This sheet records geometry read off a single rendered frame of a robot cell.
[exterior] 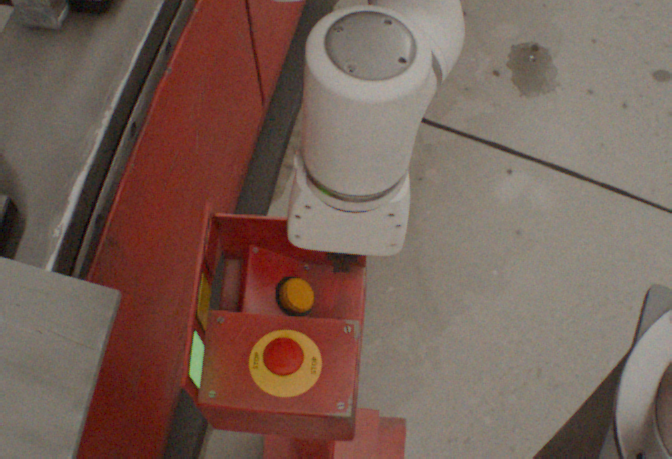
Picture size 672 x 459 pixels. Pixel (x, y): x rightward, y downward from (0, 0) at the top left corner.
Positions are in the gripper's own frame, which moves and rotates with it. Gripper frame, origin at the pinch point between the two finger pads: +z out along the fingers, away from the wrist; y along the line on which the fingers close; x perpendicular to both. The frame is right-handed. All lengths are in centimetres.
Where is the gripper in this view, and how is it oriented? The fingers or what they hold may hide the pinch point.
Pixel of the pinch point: (342, 250)
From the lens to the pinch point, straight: 85.3
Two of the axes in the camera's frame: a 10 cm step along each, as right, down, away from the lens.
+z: -0.5, 4.6, 8.9
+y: 10.0, 1.0, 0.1
